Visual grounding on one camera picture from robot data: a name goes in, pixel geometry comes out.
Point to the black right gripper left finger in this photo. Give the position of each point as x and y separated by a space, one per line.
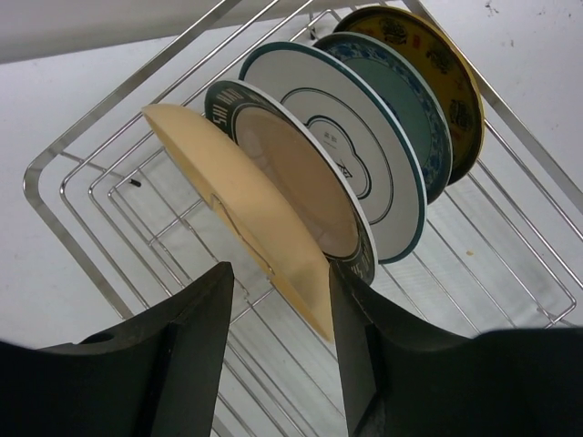
156 374

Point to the steel wire dish rack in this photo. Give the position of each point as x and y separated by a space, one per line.
501 248

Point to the white green rim plate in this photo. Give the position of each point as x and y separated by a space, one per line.
359 131

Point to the beige yellow plate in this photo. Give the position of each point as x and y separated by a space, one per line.
251 207

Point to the yellow patterned plate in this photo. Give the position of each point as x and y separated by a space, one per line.
440 64

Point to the blue green patterned plate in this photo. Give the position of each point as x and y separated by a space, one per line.
406 93

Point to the dark rim lettered plate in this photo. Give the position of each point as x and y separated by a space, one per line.
298 165

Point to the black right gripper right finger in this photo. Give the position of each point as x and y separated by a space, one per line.
403 376

